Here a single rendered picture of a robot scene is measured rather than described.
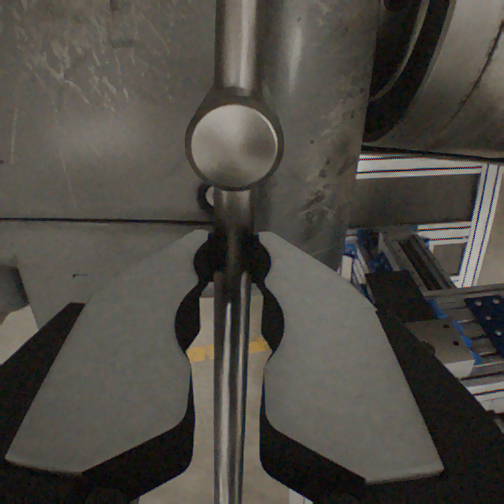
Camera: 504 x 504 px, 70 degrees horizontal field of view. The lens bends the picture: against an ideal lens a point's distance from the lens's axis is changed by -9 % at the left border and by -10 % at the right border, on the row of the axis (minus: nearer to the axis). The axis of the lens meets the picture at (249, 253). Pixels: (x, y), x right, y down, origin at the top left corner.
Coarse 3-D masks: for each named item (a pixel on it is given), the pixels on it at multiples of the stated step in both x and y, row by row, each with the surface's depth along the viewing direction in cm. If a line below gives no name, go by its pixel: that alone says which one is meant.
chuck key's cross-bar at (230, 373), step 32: (224, 0) 8; (256, 0) 8; (224, 32) 9; (256, 32) 9; (224, 64) 9; (256, 64) 9; (224, 192) 11; (224, 224) 11; (224, 256) 12; (224, 288) 12; (224, 320) 12; (224, 352) 13; (224, 384) 13; (224, 416) 13; (224, 448) 14; (224, 480) 14
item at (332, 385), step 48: (288, 288) 9; (336, 288) 9; (288, 336) 8; (336, 336) 8; (384, 336) 8; (288, 384) 7; (336, 384) 7; (384, 384) 7; (288, 432) 6; (336, 432) 6; (384, 432) 6; (288, 480) 6; (336, 480) 6; (384, 480) 5
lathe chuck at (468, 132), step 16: (496, 48) 20; (496, 64) 20; (480, 80) 21; (496, 80) 21; (480, 96) 23; (496, 96) 22; (464, 112) 24; (480, 112) 24; (496, 112) 24; (448, 128) 26; (464, 128) 26; (480, 128) 26; (496, 128) 25; (432, 144) 29; (448, 144) 29; (464, 144) 29; (480, 144) 28; (496, 144) 28
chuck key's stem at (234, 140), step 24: (216, 96) 8; (240, 96) 8; (264, 96) 9; (192, 120) 8; (216, 120) 8; (240, 120) 8; (264, 120) 8; (192, 144) 8; (216, 144) 8; (240, 144) 8; (264, 144) 8; (192, 168) 9; (216, 168) 9; (240, 168) 9; (264, 168) 9
